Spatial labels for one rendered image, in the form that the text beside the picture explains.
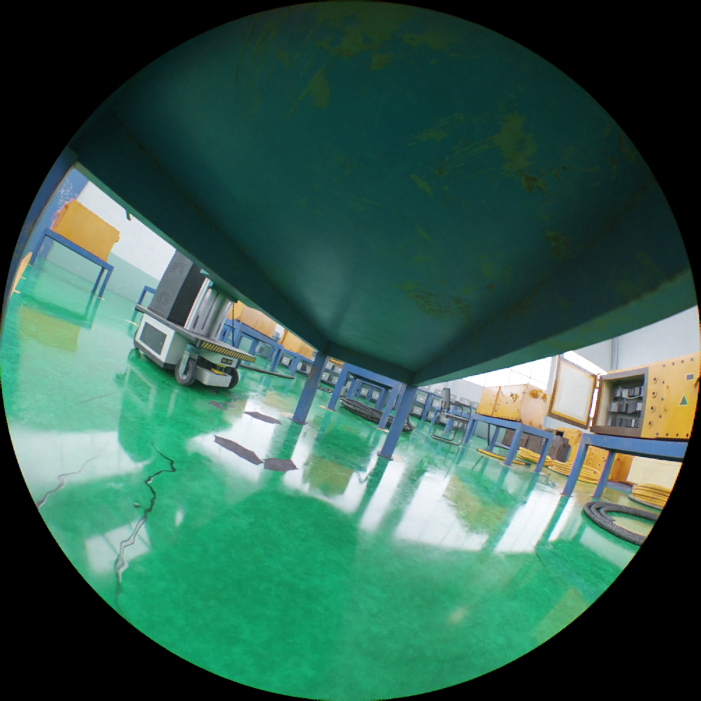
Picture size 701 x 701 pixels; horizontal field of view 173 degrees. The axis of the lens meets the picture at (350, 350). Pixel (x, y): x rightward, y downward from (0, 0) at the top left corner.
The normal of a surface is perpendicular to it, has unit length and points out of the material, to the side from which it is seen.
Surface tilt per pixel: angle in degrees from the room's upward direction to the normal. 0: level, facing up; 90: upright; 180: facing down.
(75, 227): 90
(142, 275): 90
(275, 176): 180
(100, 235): 90
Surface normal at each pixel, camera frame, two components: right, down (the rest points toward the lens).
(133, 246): 0.93, 0.33
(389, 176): -0.35, 0.93
